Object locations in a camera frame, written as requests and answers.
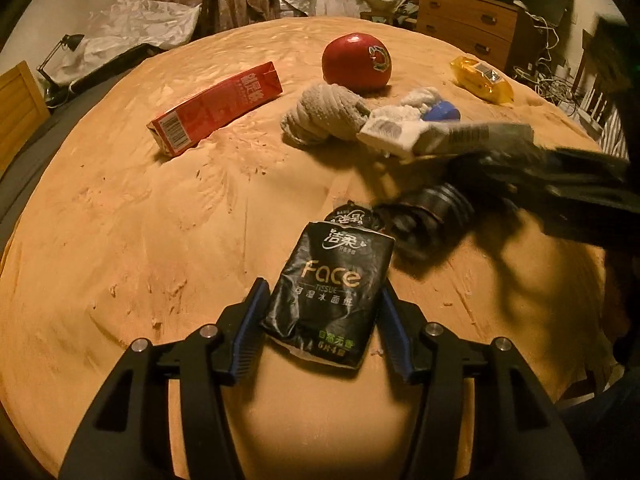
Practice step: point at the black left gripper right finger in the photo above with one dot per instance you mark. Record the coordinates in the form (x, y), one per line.
(517, 431)

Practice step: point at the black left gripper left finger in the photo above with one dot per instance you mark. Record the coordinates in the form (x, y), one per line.
(161, 394)

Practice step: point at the white carton blue cap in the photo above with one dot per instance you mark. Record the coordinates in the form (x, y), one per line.
(423, 124)

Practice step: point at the black tissue packet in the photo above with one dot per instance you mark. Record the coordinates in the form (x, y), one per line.
(323, 305)

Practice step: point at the grey towel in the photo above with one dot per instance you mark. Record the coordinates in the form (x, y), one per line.
(324, 111)

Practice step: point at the wooden chair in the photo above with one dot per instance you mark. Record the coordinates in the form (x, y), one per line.
(595, 112)

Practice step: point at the yellow snack packet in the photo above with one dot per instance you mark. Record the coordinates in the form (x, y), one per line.
(482, 79)

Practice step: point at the wooden dresser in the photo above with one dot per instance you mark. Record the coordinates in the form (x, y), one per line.
(499, 33)

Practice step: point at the red apple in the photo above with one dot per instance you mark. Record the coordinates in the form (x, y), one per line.
(358, 61)

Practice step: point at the red milk carton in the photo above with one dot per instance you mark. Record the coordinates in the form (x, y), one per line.
(186, 124)

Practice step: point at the wooden headboard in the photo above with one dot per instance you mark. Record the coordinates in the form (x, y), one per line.
(22, 112)

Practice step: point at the black desk lamp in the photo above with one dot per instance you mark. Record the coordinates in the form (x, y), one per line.
(55, 90)

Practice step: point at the left silver plastic sheet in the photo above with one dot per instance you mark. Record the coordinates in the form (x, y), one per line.
(126, 24)

